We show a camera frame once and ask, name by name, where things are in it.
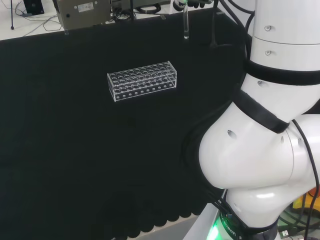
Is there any yellow stop button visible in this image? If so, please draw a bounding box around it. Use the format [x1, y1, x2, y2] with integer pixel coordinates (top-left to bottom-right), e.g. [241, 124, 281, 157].
[291, 184, 320, 213]

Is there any black bench cloth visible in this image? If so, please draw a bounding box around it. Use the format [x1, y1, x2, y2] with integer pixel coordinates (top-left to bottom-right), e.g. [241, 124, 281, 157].
[0, 6, 253, 240]

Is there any clear plastic test tube rack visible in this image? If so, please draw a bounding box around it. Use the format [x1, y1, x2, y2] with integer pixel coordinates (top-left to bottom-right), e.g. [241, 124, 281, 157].
[106, 60, 178, 103]

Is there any coiled black cable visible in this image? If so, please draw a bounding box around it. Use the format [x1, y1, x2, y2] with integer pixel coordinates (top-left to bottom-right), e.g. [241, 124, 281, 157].
[134, 5, 163, 14]

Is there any clear glass test tube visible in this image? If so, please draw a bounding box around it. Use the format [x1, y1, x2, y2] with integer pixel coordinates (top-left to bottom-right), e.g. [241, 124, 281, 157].
[182, 4, 190, 40]

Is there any grey metal equipment box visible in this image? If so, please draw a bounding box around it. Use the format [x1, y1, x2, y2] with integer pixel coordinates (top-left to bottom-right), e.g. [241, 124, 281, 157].
[52, 0, 112, 30]

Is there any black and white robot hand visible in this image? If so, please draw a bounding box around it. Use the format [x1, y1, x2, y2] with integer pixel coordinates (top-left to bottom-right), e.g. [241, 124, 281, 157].
[172, 0, 214, 12]

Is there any black box on floor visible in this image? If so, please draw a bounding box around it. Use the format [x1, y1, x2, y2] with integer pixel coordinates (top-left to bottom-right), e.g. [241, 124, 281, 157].
[23, 0, 45, 15]

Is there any black tripod leg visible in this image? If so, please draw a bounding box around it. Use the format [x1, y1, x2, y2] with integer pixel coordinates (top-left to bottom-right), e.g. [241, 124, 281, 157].
[9, 0, 15, 31]

